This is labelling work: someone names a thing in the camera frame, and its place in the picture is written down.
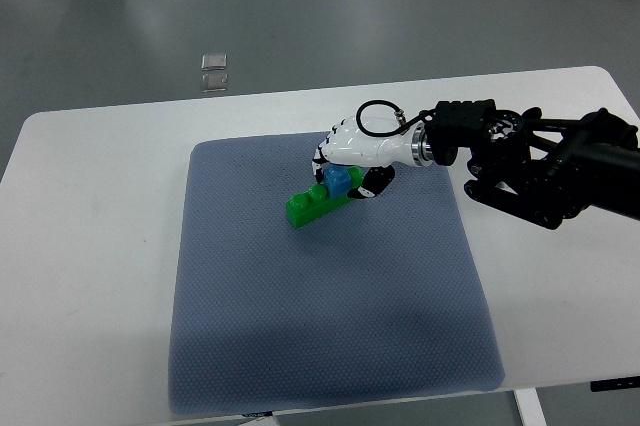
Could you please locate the black cable loop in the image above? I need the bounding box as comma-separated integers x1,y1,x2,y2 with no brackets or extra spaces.
355,99,434,138

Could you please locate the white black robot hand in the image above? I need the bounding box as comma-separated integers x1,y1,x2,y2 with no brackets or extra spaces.
312,117,434,199

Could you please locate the blue-grey mesh mat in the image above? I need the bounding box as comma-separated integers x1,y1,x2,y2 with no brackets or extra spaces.
168,133,504,415

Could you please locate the white table leg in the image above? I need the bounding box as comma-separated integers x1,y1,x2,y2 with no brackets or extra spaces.
513,388,547,426

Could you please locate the black table control panel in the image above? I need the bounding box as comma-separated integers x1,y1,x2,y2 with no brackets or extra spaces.
590,376,640,392

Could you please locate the upper metal floor plate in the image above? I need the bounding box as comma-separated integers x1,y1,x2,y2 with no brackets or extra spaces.
201,53,227,71

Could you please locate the long green block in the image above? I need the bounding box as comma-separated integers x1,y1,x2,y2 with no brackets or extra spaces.
285,166,364,228

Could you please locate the small blue block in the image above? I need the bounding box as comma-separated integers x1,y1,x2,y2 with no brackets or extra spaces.
323,165,351,199

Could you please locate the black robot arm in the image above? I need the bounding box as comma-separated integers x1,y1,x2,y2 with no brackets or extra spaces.
421,100,639,229

